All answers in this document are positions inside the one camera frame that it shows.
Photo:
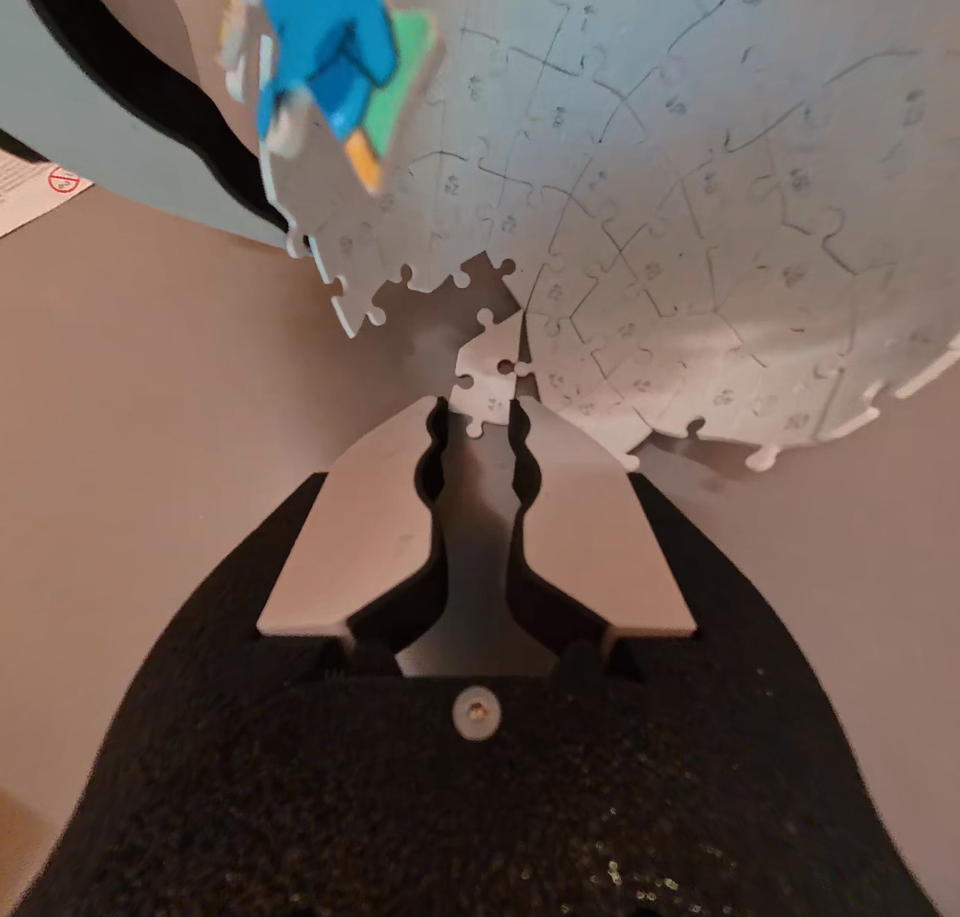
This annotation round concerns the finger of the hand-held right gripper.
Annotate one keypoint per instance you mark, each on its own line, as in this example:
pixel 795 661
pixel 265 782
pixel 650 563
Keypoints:
pixel 180 24
pixel 90 122

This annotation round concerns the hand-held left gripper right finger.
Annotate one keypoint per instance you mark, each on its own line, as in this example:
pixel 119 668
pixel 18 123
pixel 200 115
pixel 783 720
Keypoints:
pixel 600 549

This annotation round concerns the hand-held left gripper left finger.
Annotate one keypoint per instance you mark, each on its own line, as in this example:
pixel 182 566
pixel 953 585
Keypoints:
pixel 345 549

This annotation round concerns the single puzzle piece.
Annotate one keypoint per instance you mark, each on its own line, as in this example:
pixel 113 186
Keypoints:
pixel 491 369

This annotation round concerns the colourful puzzle ball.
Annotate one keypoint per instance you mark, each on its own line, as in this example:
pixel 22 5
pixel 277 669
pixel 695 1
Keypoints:
pixel 675 182

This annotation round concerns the white instruction leaflet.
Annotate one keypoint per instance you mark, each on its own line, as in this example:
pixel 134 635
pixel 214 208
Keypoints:
pixel 30 189

